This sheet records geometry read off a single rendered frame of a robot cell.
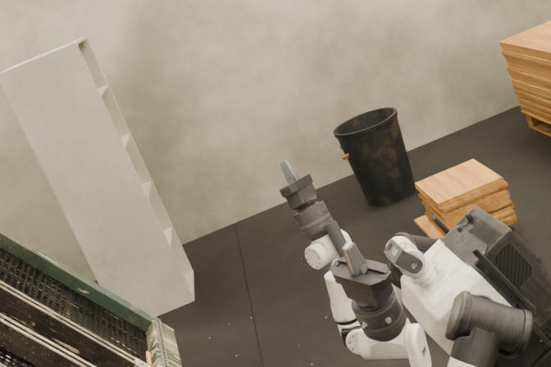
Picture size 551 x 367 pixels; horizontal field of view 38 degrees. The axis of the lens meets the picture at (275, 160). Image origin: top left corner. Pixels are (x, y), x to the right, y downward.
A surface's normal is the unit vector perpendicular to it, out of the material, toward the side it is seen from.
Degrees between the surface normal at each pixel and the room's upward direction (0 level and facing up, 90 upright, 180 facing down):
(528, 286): 90
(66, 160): 90
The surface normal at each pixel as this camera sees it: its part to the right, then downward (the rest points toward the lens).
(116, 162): 0.11, 0.22
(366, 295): -0.61, 0.62
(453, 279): -0.70, -0.67
